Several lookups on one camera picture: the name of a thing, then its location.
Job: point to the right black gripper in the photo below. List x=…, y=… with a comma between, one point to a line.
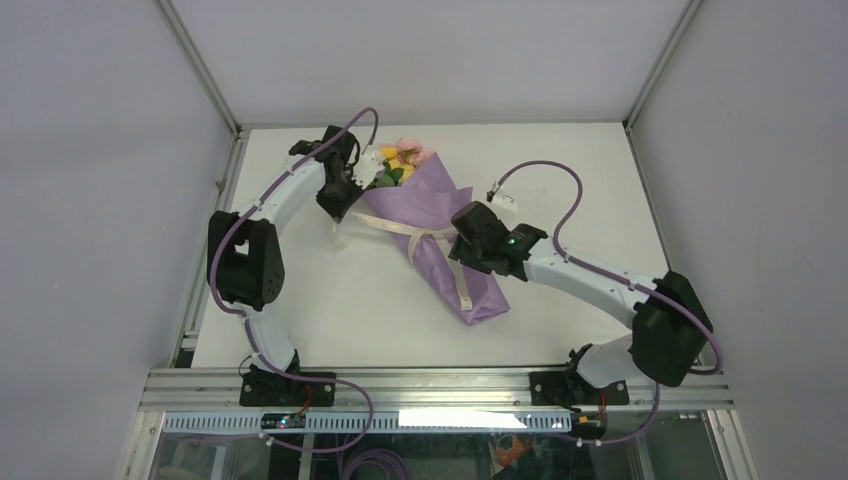
x=460, y=251

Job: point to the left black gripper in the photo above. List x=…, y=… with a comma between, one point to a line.
x=336, y=211

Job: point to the pink purple wrapping paper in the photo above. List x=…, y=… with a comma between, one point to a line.
x=418, y=215

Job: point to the pink fake flower stem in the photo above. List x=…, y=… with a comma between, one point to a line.
x=411, y=151

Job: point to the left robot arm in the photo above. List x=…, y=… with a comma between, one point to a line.
x=245, y=268

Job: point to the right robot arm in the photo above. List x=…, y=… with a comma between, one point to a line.
x=668, y=327

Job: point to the white led light bar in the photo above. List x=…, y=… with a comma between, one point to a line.
x=447, y=418

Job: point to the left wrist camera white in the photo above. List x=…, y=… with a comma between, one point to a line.
x=368, y=168

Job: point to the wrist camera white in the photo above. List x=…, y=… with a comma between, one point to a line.
x=368, y=168
x=497, y=197

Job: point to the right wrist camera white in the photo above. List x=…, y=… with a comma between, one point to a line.
x=497, y=197

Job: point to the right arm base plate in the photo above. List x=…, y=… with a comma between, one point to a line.
x=568, y=390

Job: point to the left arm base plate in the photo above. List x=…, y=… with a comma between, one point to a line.
x=261, y=388

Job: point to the aluminium front rail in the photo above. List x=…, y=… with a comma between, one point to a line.
x=220, y=389

